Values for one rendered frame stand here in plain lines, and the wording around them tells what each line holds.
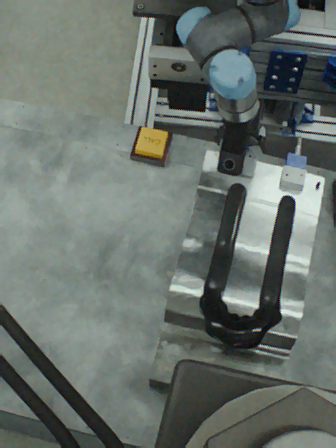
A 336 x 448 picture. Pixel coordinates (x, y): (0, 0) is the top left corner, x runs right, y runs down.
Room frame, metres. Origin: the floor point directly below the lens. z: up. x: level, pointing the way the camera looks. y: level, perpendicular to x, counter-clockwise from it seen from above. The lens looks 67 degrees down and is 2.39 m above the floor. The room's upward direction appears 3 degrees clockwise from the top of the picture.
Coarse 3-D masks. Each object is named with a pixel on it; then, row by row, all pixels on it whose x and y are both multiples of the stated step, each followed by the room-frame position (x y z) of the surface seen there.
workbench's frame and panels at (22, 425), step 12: (0, 420) 0.29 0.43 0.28; (12, 420) 0.28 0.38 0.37; (24, 420) 0.27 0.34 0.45; (36, 420) 0.23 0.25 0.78; (24, 432) 0.28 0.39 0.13; (36, 432) 0.27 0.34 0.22; (48, 432) 0.26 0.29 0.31; (72, 432) 0.25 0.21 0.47; (84, 432) 0.21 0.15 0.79; (84, 444) 0.24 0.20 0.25; (96, 444) 0.24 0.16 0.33
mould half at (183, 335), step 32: (224, 192) 0.71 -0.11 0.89; (256, 192) 0.71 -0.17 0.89; (288, 192) 0.71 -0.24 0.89; (320, 192) 0.72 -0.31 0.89; (192, 224) 0.63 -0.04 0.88; (256, 224) 0.64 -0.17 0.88; (192, 256) 0.56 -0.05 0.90; (256, 256) 0.57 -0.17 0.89; (288, 256) 0.57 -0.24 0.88; (192, 288) 0.48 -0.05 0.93; (256, 288) 0.49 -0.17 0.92; (288, 288) 0.50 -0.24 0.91; (192, 320) 0.42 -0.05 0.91; (288, 320) 0.42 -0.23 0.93; (160, 352) 0.37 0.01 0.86; (192, 352) 0.37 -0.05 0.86; (224, 352) 0.37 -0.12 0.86; (256, 352) 0.38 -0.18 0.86; (288, 352) 0.38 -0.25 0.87; (160, 384) 0.31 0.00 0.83
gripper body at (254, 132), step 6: (258, 108) 0.79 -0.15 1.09; (264, 108) 0.82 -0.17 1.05; (258, 114) 0.78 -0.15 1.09; (222, 120) 0.77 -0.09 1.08; (228, 120) 0.73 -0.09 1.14; (252, 120) 0.77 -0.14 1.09; (258, 120) 0.77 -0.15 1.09; (222, 126) 0.76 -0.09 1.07; (252, 126) 0.76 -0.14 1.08; (222, 132) 0.75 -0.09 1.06; (252, 132) 0.74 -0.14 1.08; (258, 132) 0.75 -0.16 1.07; (252, 138) 0.74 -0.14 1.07; (252, 144) 0.74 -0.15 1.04
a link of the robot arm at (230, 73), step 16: (208, 64) 0.77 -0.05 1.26; (224, 64) 0.75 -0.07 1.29; (240, 64) 0.75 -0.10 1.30; (208, 80) 0.75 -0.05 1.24; (224, 80) 0.72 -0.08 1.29; (240, 80) 0.72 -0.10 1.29; (224, 96) 0.72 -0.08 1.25; (240, 96) 0.72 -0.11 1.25; (256, 96) 0.75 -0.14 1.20; (240, 112) 0.72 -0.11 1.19
